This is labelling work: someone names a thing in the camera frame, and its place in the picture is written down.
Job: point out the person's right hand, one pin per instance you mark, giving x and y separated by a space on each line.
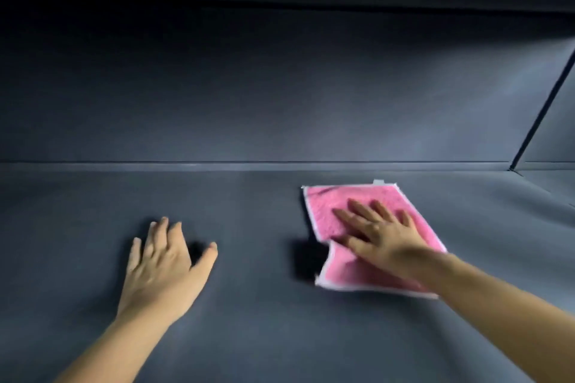
395 246

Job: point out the person's left hand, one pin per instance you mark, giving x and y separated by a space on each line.
161 277

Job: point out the person's left middle finger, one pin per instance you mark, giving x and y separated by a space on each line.
161 239

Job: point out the person's left little finger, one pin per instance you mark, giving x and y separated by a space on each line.
134 255

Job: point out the person's right little finger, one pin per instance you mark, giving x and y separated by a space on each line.
407 220

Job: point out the person's right middle finger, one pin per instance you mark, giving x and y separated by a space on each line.
366 214

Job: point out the person's right thumb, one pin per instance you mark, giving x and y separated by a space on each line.
361 250

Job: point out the person's left thumb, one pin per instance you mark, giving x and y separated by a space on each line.
205 259

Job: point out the pink cleaning cloth white edge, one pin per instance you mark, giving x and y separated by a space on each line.
325 212

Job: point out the person's right forearm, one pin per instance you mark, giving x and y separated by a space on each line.
503 311

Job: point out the person's left forearm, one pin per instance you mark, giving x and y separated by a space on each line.
121 347

